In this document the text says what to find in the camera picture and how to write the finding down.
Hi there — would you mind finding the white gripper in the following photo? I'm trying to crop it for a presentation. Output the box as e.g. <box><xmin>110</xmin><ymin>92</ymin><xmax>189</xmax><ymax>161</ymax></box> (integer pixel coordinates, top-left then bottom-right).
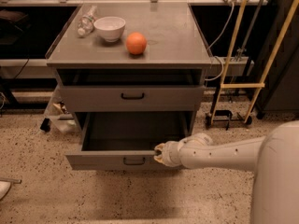
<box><xmin>154</xmin><ymin>141</ymin><xmax>182</xmax><ymax>167</ymax></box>

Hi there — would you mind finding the grey drawer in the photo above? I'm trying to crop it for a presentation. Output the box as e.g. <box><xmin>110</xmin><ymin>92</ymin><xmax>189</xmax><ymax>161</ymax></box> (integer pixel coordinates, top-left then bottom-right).
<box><xmin>59</xmin><ymin>86</ymin><xmax>203</xmax><ymax>112</ymax></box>
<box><xmin>66</xmin><ymin>111</ymin><xmax>192</xmax><ymax>171</ymax></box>

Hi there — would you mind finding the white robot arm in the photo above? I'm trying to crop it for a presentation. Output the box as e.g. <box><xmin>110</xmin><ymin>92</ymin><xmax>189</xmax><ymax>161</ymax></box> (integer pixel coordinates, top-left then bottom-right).
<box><xmin>154</xmin><ymin>120</ymin><xmax>299</xmax><ymax>224</ymax></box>

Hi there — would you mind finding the grey drawer cabinet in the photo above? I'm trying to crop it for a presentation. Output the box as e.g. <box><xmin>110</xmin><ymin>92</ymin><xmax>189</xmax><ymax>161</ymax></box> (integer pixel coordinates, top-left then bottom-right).
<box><xmin>48</xmin><ymin>3</ymin><xmax>211</xmax><ymax>127</ymax></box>

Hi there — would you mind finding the grey top drawer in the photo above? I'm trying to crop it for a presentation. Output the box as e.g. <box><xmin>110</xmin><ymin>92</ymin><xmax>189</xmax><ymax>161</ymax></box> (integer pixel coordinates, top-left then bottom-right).
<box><xmin>59</xmin><ymin>86</ymin><xmax>203</xmax><ymax>112</ymax></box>

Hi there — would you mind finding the yellow hand truck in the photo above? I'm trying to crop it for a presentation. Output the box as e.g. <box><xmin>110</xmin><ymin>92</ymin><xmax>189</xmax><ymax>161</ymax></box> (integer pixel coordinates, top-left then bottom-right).
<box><xmin>206</xmin><ymin>0</ymin><xmax>299</xmax><ymax>127</ymax></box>

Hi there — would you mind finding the clear plastic bin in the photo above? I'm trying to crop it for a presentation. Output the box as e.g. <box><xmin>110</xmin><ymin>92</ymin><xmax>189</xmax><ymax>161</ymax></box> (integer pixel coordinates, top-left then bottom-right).
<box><xmin>44</xmin><ymin>87</ymin><xmax>78</xmax><ymax>133</ymax></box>

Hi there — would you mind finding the orange fruit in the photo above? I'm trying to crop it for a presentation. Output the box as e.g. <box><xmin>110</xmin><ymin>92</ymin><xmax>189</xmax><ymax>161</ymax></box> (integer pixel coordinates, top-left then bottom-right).
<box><xmin>126</xmin><ymin>32</ymin><xmax>147</xmax><ymax>55</ymax></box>

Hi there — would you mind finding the grey power strip box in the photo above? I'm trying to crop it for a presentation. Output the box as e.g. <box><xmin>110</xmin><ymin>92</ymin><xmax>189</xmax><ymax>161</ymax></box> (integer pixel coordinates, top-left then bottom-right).
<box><xmin>206</xmin><ymin>57</ymin><xmax>249</xmax><ymax>77</ymax></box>

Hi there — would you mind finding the white ceramic bowl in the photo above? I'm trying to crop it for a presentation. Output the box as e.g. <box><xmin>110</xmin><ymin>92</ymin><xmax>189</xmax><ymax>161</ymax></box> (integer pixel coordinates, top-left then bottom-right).
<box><xmin>93</xmin><ymin>17</ymin><xmax>126</xmax><ymax>42</ymax></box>

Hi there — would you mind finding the metal cane tip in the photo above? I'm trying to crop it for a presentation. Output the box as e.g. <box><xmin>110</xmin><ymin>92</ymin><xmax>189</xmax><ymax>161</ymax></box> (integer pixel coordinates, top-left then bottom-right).
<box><xmin>0</xmin><ymin>177</ymin><xmax>21</xmax><ymax>184</ymax></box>

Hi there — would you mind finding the clear plastic water bottle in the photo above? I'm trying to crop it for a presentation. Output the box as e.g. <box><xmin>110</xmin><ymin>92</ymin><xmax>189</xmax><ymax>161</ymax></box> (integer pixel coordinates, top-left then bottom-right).
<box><xmin>78</xmin><ymin>6</ymin><xmax>97</xmax><ymax>37</ymax></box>

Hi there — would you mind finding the white sneaker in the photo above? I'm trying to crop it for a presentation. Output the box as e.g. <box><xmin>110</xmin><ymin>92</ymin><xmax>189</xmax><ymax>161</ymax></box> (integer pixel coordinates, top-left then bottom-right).
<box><xmin>0</xmin><ymin>181</ymin><xmax>11</xmax><ymax>200</ymax></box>

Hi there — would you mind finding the white power cable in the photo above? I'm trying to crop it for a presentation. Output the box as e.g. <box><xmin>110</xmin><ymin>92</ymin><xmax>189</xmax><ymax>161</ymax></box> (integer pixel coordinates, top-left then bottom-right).
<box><xmin>204</xmin><ymin>1</ymin><xmax>235</xmax><ymax>82</ymax></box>

